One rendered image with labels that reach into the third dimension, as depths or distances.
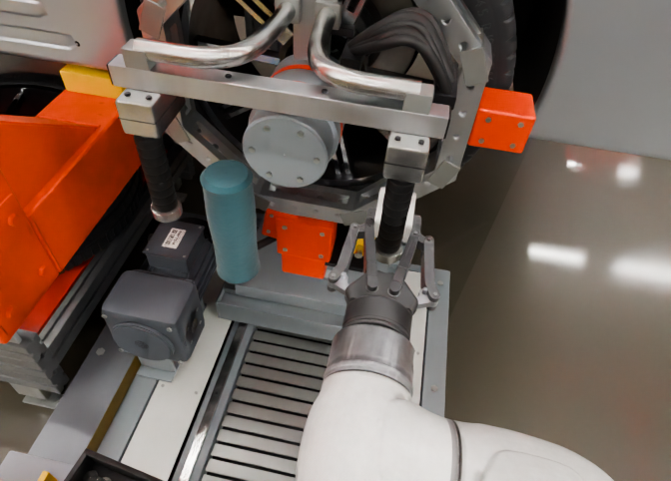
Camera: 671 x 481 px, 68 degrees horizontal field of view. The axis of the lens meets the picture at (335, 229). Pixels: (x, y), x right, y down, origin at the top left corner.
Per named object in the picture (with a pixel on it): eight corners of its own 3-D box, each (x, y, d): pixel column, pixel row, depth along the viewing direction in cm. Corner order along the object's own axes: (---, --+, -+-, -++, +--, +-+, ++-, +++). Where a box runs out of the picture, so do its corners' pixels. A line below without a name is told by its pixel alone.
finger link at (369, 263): (375, 307, 59) (363, 306, 59) (370, 238, 66) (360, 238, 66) (379, 287, 56) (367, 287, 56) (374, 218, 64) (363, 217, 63)
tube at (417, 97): (436, 42, 70) (454, -38, 63) (428, 116, 57) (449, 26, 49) (317, 24, 72) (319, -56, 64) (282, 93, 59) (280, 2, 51)
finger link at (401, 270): (386, 288, 56) (398, 292, 55) (412, 224, 63) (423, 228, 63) (381, 308, 59) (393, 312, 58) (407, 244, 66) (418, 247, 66)
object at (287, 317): (404, 257, 160) (409, 238, 153) (391, 354, 136) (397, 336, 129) (256, 230, 165) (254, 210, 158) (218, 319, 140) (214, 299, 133)
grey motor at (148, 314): (249, 272, 153) (240, 189, 127) (197, 400, 124) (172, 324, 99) (193, 261, 154) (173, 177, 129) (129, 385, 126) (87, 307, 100)
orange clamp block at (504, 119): (466, 120, 86) (518, 128, 86) (466, 147, 81) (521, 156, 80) (477, 84, 81) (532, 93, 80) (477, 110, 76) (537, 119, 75)
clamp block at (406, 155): (426, 142, 67) (434, 108, 63) (421, 185, 61) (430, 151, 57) (389, 136, 67) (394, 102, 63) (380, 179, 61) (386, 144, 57)
